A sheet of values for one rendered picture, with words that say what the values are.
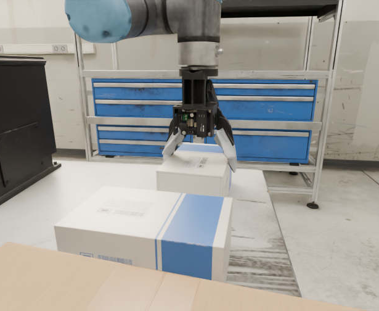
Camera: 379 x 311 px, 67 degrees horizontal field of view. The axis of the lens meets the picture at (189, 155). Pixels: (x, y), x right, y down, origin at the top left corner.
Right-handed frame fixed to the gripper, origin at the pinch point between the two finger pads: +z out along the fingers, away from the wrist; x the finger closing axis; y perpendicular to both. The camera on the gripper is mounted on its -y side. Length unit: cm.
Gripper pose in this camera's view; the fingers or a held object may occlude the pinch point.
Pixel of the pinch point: (199, 168)
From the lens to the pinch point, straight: 60.3
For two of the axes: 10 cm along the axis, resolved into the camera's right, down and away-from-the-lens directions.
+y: -2.3, 2.9, -9.3
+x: 9.7, 0.7, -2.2
